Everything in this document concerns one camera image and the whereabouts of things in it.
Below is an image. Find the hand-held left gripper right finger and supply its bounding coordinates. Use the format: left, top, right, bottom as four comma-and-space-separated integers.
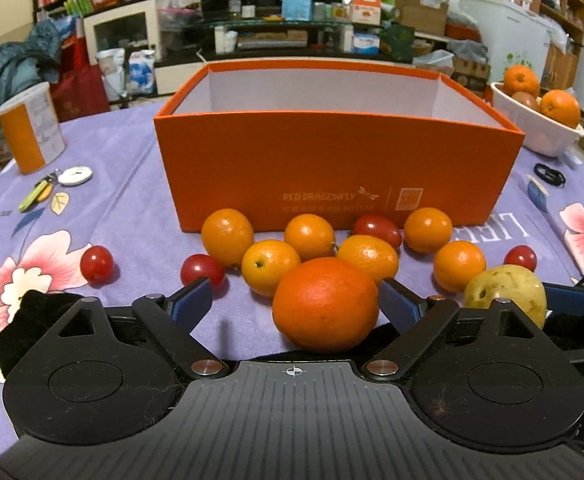
362, 277, 548, 381

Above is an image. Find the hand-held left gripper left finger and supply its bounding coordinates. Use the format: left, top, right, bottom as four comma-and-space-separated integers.
46, 276, 230, 380

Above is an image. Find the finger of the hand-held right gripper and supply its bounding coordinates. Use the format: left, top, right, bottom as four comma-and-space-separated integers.
543, 282, 584, 313

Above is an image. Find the red cherry tomato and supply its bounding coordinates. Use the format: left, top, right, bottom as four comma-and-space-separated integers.
80, 245, 115, 283
180, 254, 226, 288
353, 215, 403, 250
504, 245, 538, 273

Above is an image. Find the small orange kumquat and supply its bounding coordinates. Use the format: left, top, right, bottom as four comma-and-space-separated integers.
201, 208, 255, 267
336, 235, 399, 283
433, 241, 487, 293
403, 207, 454, 254
242, 240, 303, 297
285, 213, 337, 262

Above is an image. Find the yellow passion fruit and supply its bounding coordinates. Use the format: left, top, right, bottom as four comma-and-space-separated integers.
463, 264, 548, 328

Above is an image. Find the large orange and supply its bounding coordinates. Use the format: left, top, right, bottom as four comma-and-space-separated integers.
272, 256, 380, 353

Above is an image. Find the orange cardboard box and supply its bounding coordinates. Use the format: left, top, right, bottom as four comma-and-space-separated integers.
153, 58, 525, 233

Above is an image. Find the dark cloth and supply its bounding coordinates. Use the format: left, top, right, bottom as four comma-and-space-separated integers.
0, 290, 85, 381
542, 310, 584, 351

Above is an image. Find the purple floral tablecloth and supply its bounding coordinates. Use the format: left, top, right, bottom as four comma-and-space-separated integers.
0, 100, 584, 461

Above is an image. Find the white plastic basket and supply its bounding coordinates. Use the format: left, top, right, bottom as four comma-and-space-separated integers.
491, 81, 584, 157

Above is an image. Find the white round tag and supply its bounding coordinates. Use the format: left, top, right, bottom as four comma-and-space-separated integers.
59, 166, 93, 187

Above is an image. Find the orange with green stem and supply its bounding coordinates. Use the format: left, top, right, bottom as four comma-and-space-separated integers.
539, 89, 582, 128
503, 65, 541, 98

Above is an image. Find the reddish brown fruit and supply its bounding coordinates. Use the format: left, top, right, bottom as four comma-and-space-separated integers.
509, 91, 542, 112

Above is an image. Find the blue white bag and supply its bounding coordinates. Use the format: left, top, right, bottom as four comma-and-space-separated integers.
128, 50, 157, 95

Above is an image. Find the orange white canister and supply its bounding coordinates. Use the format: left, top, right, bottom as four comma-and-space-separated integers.
0, 81, 66, 175

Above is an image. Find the white sack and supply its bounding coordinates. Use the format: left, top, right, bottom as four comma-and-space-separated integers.
96, 49, 125, 101

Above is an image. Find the red shopping bag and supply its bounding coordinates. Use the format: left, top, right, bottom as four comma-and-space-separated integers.
49, 37, 110, 123

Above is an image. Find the dark green bag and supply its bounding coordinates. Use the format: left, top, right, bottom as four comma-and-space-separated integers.
379, 22, 417, 63

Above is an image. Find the white chest freezer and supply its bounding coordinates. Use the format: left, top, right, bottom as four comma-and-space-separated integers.
459, 0, 550, 86

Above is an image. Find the blue white tissue box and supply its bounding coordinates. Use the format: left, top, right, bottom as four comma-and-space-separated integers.
353, 31, 381, 56

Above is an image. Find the wooden shelf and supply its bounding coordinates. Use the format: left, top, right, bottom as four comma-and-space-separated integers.
522, 0, 584, 91

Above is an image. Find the white black television stand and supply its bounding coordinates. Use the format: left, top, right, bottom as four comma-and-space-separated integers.
154, 17, 453, 68

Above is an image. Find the white glass door cabinet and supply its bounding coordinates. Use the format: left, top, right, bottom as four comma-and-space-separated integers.
82, 0, 163, 68

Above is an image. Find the teal padded jacket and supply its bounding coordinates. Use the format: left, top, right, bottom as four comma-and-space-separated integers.
0, 20, 62, 138

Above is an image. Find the brown cardboard box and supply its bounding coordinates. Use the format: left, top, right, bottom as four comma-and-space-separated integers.
396, 0, 450, 36

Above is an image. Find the orange white carton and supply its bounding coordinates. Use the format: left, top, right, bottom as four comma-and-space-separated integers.
349, 0, 383, 24

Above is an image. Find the blue paper packet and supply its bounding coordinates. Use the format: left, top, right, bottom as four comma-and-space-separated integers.
282, 0, 315, 21

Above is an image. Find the black hair tie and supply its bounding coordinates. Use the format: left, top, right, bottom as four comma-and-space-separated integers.
533, 162, 568, 188

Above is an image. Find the green yellow keychain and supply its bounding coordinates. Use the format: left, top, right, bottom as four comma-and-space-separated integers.
18, 172, 62, 212

